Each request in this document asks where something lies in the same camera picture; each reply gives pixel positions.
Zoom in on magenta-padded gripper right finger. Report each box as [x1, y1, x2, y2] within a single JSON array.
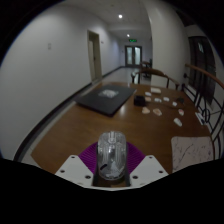
[[125, 141, 169, 188]]

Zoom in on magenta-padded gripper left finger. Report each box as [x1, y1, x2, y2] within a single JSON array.
[[54, 141, 100, 188]]

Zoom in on white marble-print mouse pad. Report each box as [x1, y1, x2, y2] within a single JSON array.
[[170, 135, 215, 174]]

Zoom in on small black box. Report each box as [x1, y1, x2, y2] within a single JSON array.
[[133, 95, 146, 107]]

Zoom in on black closed laptop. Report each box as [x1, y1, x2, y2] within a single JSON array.
[[73, 84, 138, 117]]

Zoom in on wooden armchair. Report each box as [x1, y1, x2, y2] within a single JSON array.
[[130, 67, 181, 91]]

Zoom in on dark wooden chair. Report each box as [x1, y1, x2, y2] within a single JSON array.
[[139, 59, 153, 79]]

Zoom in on black railing with wooden handrail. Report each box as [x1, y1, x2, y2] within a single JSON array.
[[181, 63, 224, 161]]

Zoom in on glazed double door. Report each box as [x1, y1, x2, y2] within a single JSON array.
[[124, 45, 143, 67]]

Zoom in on beige side door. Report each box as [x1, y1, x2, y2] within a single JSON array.
[[87, 30, 103, 83]]

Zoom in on dark framed window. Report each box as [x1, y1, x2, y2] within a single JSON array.
[[188, 35, 218, 104]]

